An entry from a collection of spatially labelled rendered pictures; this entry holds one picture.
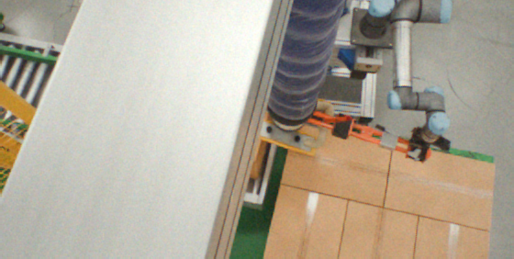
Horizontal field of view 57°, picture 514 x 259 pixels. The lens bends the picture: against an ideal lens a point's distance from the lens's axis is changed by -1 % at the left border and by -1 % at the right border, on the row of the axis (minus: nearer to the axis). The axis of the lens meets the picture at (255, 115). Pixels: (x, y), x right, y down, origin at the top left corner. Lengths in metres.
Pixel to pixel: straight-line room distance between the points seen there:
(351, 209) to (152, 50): 2.58
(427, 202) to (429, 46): 1.44
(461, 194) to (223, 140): 2.78
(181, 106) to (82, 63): 0.06
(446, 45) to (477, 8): 0.44
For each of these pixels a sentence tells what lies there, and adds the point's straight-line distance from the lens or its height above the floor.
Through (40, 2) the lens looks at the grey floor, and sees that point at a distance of 4.36.
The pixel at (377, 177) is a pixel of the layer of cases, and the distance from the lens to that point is 2.86.
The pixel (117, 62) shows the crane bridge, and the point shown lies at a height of 3.05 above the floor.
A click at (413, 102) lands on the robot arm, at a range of 1.95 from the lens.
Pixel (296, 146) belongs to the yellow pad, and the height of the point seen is 1.10.
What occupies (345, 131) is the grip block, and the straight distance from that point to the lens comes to 2.18.
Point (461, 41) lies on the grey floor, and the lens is 4.01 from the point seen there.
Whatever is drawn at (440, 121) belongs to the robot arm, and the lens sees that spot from 1.92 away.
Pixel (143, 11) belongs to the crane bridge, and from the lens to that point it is 0.26.
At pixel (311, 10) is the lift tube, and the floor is 2.21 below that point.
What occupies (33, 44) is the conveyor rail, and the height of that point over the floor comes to 0.59.
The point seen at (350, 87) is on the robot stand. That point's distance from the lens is 3.38.
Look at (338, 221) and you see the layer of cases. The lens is 2.77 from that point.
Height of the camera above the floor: 3.26
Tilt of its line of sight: 70 degrees down
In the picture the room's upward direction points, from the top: 5 degrees counter-clockwise
